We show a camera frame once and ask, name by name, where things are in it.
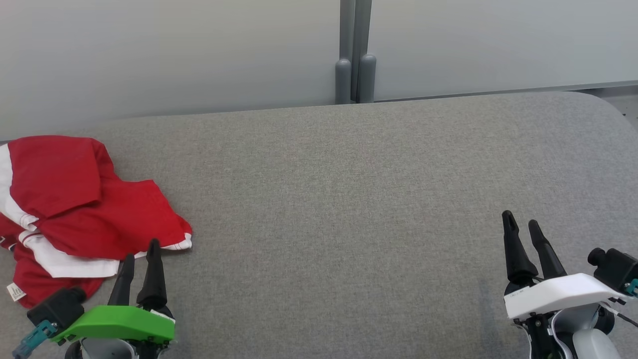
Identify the grey partition post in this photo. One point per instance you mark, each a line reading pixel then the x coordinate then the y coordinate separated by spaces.
pixel 355 55

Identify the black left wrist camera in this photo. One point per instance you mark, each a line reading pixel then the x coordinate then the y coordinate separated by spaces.
pixel 57 306

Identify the grey fabric sofa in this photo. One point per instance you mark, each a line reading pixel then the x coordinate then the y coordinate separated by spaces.
pixel 349 199

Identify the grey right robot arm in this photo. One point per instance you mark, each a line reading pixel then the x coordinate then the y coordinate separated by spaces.
pixel 588 339

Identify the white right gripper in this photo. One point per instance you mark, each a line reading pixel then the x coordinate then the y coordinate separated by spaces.
pixel 553 294

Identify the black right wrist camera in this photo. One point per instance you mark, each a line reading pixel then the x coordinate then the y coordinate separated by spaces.
pixel 615 267

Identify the red shorts with white stripe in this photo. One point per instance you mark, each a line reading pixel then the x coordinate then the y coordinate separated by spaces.
pixel 99 214

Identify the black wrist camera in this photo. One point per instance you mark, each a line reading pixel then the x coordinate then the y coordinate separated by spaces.
pixel 615 267
pixel 57 306

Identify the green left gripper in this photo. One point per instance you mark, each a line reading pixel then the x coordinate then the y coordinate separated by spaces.
pixel 119 321

